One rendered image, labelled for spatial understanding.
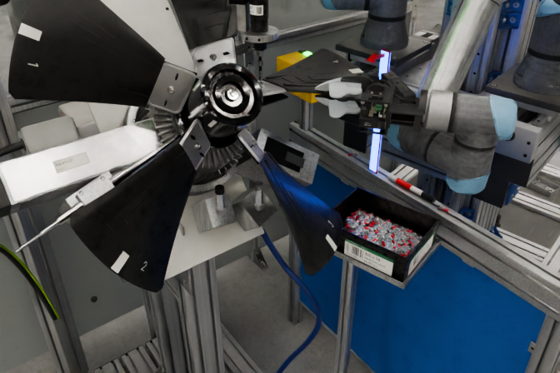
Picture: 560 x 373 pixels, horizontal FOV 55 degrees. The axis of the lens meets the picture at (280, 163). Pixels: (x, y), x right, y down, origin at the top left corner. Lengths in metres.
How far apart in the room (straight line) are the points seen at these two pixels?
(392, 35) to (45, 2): 1.07
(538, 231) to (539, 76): 1.06
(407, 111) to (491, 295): 0.53
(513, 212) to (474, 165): 1.50
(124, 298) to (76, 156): 1.19
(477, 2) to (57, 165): 0.83
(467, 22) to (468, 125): 0.22
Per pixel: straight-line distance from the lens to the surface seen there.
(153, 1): 1.31
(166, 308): 1.69
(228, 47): 1.03
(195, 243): 1.17
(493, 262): 1.26
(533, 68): 1.54
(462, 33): 1.11
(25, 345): 2.11
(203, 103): 0.93
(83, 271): 2.00
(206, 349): 1.52
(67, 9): 0.96
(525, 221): 2.50
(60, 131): 1.07
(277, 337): 2.11
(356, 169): 1.47
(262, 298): 2.24
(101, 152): 1.03
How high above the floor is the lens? 1.62
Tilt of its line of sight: 32 degrees down
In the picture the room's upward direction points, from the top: straight up
